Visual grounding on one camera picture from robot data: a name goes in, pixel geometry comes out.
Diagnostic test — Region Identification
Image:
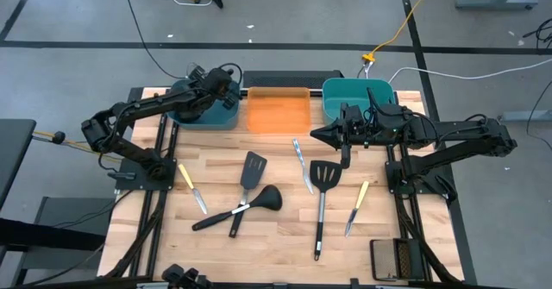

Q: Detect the black floor cable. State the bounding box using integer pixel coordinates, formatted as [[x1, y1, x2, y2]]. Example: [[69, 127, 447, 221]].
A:
[[123, 0, 228, 80]]

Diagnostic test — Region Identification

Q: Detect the black spatula with black handle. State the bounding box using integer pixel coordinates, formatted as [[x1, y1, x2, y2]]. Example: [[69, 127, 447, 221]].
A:
[[228, 150, 268, 239]]

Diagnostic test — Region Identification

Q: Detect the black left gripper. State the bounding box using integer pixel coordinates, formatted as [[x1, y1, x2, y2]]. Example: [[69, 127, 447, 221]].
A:
[[185, 63, 242, 112]]

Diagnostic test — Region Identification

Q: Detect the yellow cord with black knob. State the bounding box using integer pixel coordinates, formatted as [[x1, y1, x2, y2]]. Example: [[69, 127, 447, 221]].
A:
[[32, 129, 122, 163]]

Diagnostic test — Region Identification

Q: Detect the black flat bar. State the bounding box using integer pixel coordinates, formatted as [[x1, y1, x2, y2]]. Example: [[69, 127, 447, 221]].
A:
[[0, 217, 108, 252]]

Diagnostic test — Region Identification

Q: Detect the black cable bundle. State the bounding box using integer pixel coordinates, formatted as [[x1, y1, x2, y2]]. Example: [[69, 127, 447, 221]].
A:
[[522, 17, 552, 49]]

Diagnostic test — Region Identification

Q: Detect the yellow handled table knife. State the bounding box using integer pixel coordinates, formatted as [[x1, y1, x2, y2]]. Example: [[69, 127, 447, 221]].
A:
[[344, 180, 371, 238], [178, 163, 209, 216]]

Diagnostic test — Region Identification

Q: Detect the black lumpy device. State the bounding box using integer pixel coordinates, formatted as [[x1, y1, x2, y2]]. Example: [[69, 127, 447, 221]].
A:
[[161, 262, 213, 289]]

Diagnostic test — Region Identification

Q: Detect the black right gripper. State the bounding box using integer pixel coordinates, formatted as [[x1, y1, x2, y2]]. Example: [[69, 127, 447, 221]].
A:
[[310, 102, 383, 170]]

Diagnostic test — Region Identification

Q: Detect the black aluminium table frame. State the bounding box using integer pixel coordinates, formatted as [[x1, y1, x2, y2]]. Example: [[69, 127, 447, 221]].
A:
[[385, 133, 466, 284], [103, 85, 180, 280]]

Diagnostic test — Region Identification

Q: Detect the black plastic ladle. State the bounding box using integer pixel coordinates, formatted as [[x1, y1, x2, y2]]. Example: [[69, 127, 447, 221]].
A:
[[191, 184, 284, 232]]

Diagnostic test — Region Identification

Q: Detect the white floor cable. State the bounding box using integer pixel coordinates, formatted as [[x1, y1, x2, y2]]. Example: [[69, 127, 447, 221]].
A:
[[387, 58, 552, 85]]

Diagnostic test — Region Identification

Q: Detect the orange translucent plastic bin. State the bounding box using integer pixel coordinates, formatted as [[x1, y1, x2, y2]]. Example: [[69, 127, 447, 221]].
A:
[[246, 86, 312, 135]]

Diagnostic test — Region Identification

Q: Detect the black perforated metal panel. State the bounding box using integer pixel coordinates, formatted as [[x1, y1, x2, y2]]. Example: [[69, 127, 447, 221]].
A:
[[241, 69, 345, 90]]

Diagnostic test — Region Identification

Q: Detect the black slotted spatula steel handle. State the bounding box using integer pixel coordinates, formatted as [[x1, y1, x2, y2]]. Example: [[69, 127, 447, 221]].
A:
[[309, 160, 344, 262]]

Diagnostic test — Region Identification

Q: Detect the metal box grater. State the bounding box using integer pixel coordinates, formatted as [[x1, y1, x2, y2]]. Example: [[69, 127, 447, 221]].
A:
[[369, 238, 426, 282]]

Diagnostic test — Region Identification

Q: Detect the grey floor bar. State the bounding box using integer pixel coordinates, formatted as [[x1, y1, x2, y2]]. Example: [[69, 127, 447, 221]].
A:
[[499, 110, 552, 123]]

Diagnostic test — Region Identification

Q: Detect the black table edge rail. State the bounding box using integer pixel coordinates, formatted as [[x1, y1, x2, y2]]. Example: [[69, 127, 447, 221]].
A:
[[16, 273, 510, 289]]

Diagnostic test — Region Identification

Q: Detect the yellow extension cable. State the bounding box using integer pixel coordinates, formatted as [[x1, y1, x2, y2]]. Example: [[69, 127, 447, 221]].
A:
[[361, 0, 439, 64]]

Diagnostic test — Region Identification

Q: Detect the teal plastic bin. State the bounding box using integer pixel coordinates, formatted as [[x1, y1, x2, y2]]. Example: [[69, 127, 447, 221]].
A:
[[166, 78, 242, 131], [322, 78, 397, 126]]

